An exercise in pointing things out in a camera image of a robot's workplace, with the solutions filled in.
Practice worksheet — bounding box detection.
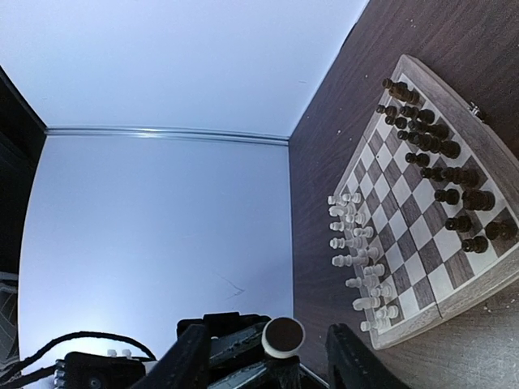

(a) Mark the wooden chess board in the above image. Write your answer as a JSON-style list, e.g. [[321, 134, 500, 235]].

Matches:
[[327, 55, 518, 349]]

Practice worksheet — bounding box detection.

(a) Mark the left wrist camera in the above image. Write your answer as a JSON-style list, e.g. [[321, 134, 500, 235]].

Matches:
[[54, 349, 157, 389]]

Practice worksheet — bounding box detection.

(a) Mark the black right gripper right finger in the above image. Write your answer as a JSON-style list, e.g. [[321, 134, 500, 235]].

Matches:
[[326, 323, 405, 389]]

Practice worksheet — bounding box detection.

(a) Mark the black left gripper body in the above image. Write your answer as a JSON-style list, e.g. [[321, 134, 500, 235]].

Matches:
[[177, 312, 327, 388]]

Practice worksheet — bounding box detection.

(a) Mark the white chess pawn dropped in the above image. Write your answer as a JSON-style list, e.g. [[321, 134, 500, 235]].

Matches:
[[341, 193, 362, 204]]

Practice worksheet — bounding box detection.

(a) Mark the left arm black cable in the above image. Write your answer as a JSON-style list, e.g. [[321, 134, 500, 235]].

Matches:
[[0, 331, 157, 389]]

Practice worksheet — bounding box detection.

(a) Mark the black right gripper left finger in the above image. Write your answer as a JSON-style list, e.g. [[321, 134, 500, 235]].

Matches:
[[131, 324, 210, 389]]

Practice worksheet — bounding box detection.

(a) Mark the white chess piece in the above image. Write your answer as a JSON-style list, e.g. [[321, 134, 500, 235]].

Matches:
[[360, 318, 391, 332], [345, 276, 379, 289], [329, 221, 354, 232]]

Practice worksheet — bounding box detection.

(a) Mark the white chess pawn final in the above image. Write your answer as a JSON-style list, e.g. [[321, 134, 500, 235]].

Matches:
[[261, 317, 306, 359]]

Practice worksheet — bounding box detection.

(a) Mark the white chess pawn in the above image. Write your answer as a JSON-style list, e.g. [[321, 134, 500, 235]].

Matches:
[[348, 212, 367, 224], [353, 226, 374, 238], [363, 263, 385, 277], [370, 284, 394, 298]]

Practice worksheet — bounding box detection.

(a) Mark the dark chess pieces row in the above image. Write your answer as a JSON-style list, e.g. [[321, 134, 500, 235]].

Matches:
[[353, 99, 518, 264]]

